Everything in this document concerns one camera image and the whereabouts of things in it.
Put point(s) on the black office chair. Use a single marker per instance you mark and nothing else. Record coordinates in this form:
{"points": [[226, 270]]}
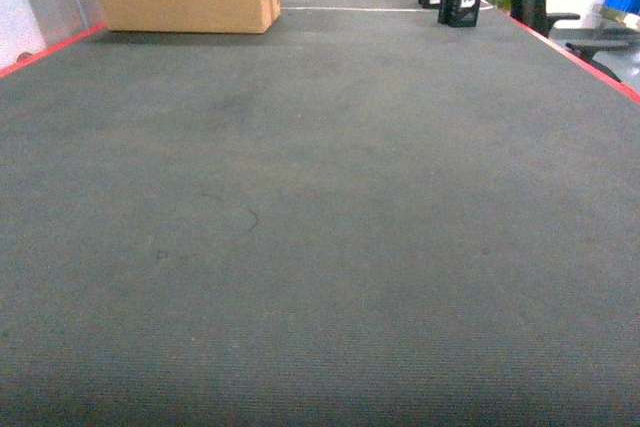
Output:
{"points": [[534, 14]]}

